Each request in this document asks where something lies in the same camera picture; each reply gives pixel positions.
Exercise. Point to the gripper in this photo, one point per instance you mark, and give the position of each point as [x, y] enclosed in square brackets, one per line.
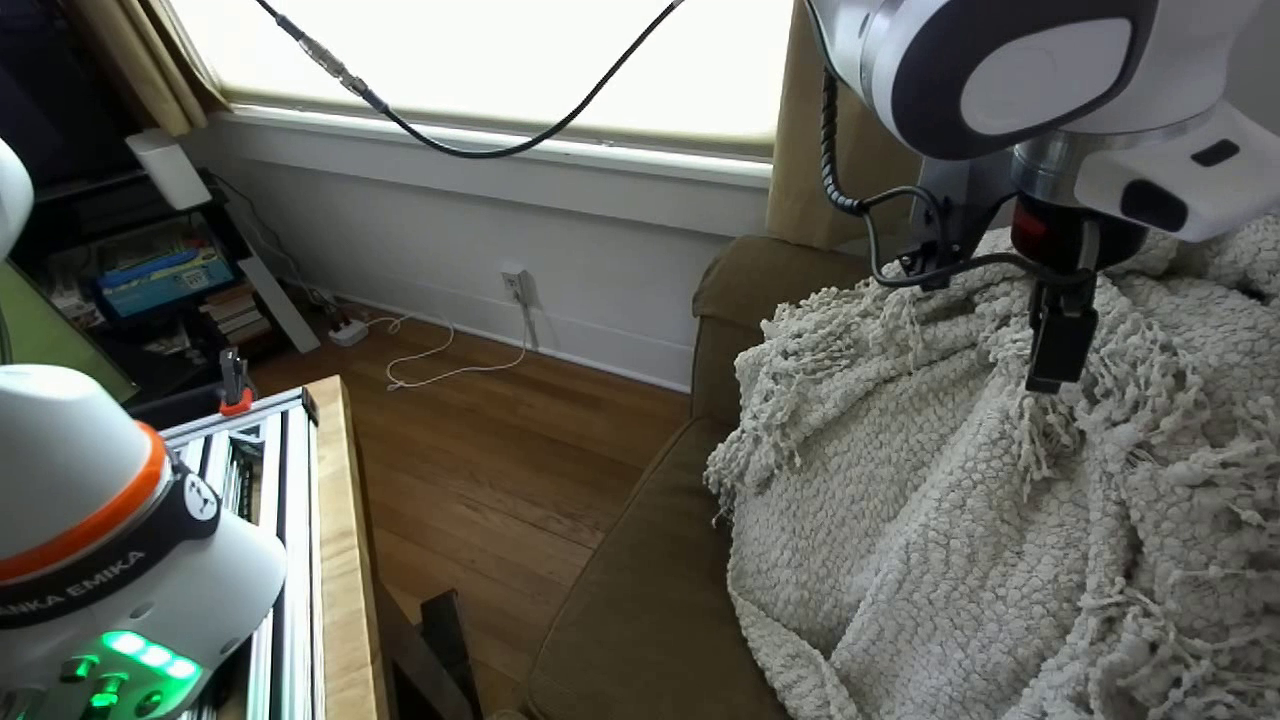
[1065, 240]

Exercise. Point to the cream fringed knit blanket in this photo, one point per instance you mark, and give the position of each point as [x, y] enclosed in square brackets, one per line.
[950, 540]

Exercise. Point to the tan curtain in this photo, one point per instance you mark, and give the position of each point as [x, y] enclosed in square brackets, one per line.
[150, 60]
[800, 150]

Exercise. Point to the olive brown sofa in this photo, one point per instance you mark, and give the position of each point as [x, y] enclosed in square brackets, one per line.
[650, 600]

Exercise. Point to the window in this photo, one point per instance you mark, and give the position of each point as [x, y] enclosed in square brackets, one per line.
[480, 60]

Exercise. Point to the white power adapter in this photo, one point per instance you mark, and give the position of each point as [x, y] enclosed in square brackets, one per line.
[347, 332]

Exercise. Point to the white board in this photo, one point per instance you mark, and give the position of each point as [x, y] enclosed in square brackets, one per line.
[285, 305]

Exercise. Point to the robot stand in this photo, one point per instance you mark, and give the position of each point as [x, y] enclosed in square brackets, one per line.
[330, 560]

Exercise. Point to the stack of books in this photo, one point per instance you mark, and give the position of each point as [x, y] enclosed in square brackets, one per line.
[238, 315]

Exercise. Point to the black and orange clamp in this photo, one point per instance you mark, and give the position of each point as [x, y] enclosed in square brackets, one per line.
[235, 385]

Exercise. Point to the white box device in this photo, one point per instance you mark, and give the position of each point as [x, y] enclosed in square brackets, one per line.
[168, 168]

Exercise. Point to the blue box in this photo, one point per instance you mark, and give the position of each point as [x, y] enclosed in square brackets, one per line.
[165, 282]

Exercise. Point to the black shelf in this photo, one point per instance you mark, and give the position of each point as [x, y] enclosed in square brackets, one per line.
[70, 200]

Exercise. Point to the green panel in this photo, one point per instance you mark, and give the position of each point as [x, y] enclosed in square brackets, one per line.
[50, 335]

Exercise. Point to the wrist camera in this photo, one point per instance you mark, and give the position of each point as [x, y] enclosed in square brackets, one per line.
[960, 205]

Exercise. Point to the wall socket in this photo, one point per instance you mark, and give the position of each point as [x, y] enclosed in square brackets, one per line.
[512, 285]

